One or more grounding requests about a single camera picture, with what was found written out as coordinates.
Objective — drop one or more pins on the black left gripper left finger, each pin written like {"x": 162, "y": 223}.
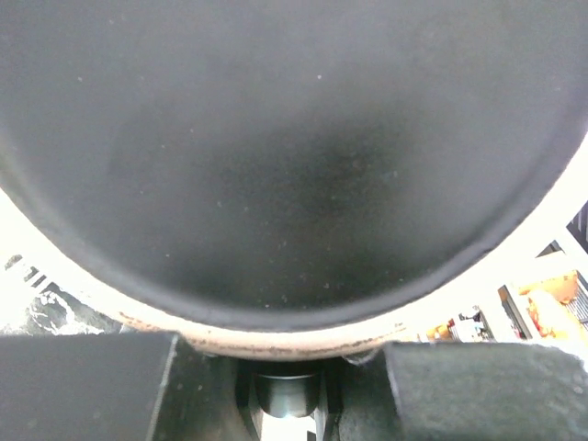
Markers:
{"x": 87, "y": 387}

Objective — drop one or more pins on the red bowl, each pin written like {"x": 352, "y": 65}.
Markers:
{"x": 288, "y": 179}

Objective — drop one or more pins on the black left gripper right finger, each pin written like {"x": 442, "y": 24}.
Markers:
{"x": 489, "y": 391}

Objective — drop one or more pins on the black marble mat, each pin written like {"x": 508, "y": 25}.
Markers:
{"x": 33, "y": 304}

